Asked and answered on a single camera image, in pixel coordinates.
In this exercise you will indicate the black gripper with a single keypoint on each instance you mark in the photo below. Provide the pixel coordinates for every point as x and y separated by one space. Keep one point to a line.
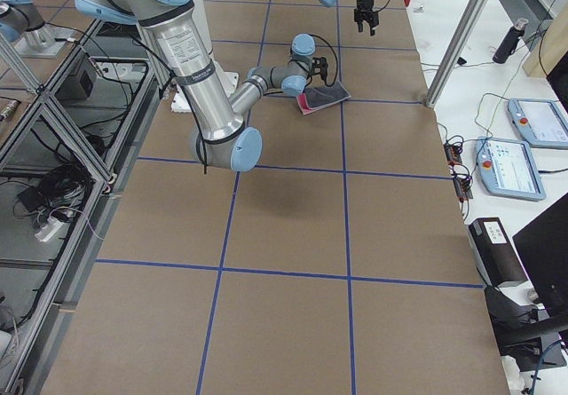
364 2

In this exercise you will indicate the pink and grey towel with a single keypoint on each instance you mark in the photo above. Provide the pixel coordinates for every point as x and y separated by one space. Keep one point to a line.
314 99

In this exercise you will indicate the black water bottle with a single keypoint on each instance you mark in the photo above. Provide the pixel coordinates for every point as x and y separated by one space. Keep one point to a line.
509 43

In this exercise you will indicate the far teach pendant tablet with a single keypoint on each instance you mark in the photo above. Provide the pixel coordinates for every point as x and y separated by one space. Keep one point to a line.
539 122

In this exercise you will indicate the teach pendant tablet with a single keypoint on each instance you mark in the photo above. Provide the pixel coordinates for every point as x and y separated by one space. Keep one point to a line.
507 169
539 122

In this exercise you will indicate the near teach pendant tablet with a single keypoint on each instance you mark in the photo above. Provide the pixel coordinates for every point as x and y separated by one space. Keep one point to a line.
507 169

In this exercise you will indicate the black and white box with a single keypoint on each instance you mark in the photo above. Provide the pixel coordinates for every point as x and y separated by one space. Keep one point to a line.
496 259

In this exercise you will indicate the black computer monitor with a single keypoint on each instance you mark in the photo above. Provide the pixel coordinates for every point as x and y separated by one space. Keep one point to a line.
524 332

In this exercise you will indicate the white power strip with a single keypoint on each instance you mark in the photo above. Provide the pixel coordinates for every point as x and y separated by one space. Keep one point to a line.
49 229

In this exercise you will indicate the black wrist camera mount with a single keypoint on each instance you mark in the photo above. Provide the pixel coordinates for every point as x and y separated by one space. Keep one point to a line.
319 67

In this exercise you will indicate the aluminium frame post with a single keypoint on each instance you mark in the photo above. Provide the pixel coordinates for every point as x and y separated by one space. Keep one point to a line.
469 18

